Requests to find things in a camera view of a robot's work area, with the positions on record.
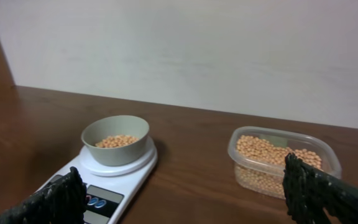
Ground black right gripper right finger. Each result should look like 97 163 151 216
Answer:
283 153 358 224

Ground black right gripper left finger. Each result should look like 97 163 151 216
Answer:
0 166 88 224

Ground white digital kitchen scale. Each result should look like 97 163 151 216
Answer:
47 138 158 224

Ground grey round bowl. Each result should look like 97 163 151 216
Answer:
81 115 150 166

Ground soybeans in grey bowl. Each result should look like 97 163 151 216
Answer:
95 135 139 148

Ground pile of soybeans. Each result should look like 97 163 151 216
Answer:
234 135 322 198

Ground clear plastic container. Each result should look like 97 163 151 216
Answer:
227 126 342 199

